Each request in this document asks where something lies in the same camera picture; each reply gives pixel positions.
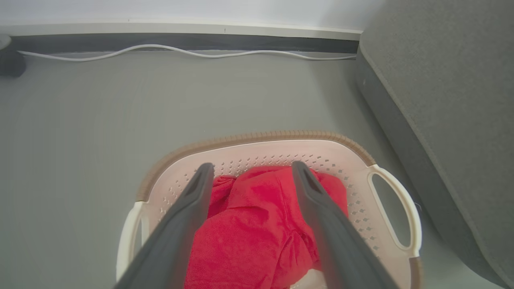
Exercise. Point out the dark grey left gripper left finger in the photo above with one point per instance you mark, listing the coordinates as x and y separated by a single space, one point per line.
172 237

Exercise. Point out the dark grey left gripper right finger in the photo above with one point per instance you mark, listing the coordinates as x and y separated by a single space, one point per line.
337 241

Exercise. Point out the red fleece garment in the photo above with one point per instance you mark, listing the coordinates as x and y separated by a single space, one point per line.
257 237

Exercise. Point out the white garment in basket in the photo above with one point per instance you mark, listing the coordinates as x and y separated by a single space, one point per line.
312 280

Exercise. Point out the grey fabric sofa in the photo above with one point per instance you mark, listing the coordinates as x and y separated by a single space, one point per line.
445 120

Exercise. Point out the black caster wheel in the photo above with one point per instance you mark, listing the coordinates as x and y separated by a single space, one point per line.
11 63

